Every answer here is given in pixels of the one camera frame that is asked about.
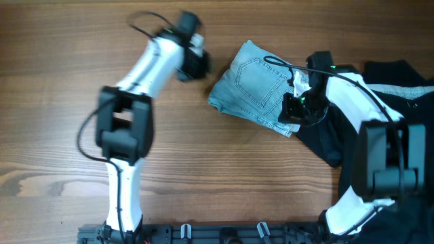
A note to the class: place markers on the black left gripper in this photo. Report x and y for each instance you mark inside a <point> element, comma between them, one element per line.
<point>186,76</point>

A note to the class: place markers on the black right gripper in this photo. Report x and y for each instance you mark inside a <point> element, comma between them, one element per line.
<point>291,110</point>

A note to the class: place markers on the light blue denim shorts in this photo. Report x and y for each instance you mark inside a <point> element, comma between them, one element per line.
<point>253,89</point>

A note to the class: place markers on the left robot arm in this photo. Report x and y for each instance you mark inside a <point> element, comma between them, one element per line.
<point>125,124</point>

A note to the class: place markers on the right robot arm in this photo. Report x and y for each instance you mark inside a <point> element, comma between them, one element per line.
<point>388,161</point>

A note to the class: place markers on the black garment pile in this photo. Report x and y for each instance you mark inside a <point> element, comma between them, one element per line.
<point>399,86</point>

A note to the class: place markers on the right white rail clip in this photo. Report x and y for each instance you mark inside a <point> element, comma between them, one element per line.
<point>263,230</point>

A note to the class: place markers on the white rail clip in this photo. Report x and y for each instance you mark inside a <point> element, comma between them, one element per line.
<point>186,231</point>
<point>263,230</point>

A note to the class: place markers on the left white rail clip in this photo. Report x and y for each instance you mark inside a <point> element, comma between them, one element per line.
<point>186,231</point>

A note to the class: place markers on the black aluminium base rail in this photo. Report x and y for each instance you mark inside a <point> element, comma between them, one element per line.
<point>293,232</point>

